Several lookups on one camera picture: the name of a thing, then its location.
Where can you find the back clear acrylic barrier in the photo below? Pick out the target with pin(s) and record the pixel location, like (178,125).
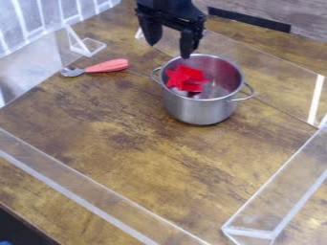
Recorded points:
(284,85)

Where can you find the left clear acrylic barrier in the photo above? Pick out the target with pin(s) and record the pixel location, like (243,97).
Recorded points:
(33,63)

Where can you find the front clear acrylic barrier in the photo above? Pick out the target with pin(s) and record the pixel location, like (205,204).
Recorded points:
(145,226)

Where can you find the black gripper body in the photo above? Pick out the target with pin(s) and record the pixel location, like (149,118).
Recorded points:
(178,14)

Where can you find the red plastic block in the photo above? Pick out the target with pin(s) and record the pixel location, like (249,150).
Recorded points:
(185,78)

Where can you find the right clear acrylic barrier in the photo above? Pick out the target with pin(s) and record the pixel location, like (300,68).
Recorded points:
(259,221)

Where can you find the clear acrylic barrier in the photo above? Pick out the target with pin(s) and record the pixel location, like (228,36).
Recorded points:
(33,63)
(145,226)
(259,221)
(284,85)

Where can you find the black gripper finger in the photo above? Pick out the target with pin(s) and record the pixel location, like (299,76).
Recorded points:
(150,26)
(189,39)

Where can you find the silver steel pot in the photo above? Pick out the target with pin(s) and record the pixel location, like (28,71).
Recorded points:
(225,89)

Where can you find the black strip on table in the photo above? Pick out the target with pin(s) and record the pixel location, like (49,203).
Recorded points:
(252,20)

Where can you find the spoon with pink handle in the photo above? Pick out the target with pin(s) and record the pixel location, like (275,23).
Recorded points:
(106,66)

